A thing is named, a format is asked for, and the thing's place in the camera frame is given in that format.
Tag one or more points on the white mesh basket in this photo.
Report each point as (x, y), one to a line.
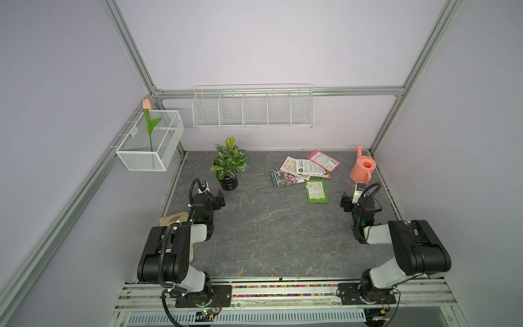
(134, 150)

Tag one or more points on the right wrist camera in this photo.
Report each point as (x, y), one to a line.
(358, 191)

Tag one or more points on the white seed packet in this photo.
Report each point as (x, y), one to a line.
(289, 166)

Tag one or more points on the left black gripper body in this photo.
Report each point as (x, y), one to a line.
(215, 205)

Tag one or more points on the beige work glove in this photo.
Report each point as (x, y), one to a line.
(178, 217)

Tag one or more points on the aluminium front rail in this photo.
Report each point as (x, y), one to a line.
(295, 301)

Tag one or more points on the artificial pink tulip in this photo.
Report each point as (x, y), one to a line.
(151, 123)

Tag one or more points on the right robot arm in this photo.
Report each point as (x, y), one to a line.
(418, 251)

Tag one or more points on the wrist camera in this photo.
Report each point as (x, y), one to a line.
(204, 188)
(358, 191)

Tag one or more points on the white wire wall shelf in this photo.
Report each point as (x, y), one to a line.
(253, 106)

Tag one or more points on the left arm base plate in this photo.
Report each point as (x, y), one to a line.
(214, 296)

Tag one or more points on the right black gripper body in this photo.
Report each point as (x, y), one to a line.
(349, 207)

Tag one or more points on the potted green plant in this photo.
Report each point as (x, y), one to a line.
(230, 160)

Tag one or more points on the pink bordered seed packet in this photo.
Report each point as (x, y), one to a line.
(326, 162)

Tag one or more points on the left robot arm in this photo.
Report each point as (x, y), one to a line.
(165, 258)

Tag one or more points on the purple flowers seed packet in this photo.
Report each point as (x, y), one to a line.
(279, 178)

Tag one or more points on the pink watering can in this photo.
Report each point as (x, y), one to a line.
(363, 168)

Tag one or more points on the green seed packet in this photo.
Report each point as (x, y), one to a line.
(316, 191)

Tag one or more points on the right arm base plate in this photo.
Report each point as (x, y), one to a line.
(353, 293)

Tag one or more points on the orange seed packet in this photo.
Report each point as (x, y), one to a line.
(325, 174)

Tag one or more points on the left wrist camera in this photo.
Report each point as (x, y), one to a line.
(204, 188)

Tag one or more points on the marigold seed packet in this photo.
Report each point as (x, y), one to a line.
(305, 166)

